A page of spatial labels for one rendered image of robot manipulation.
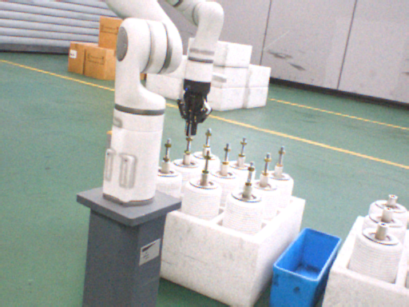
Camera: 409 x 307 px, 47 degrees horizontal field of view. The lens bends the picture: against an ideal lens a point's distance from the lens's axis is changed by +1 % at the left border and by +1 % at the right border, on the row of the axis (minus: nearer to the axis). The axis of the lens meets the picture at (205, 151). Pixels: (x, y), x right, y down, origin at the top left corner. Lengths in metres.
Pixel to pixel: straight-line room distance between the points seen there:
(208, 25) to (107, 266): 0.66
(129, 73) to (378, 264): 0.64
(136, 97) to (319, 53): 5.86
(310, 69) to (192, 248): 5.61
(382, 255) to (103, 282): 0.56
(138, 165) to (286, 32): 6.05
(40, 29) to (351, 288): 6.04
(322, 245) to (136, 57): 0.83
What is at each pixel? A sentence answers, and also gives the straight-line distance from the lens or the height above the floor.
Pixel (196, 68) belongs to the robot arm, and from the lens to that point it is 1.25.
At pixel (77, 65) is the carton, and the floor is 0.08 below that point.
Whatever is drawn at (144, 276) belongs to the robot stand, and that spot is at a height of 0.16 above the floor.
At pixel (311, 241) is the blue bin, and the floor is 0.08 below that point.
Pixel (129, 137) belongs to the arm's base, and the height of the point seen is 0.43.
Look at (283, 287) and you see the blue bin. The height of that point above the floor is 0.08.
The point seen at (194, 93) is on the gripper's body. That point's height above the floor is 0.46.
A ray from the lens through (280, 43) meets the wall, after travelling 6.84.
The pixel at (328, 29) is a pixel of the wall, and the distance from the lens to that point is 6.58.
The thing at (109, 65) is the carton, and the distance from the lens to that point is 4.81.
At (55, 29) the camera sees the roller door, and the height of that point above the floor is 0.34.
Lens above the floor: 0.63
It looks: 15 degrees down
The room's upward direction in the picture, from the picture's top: 8 degrees clockwise
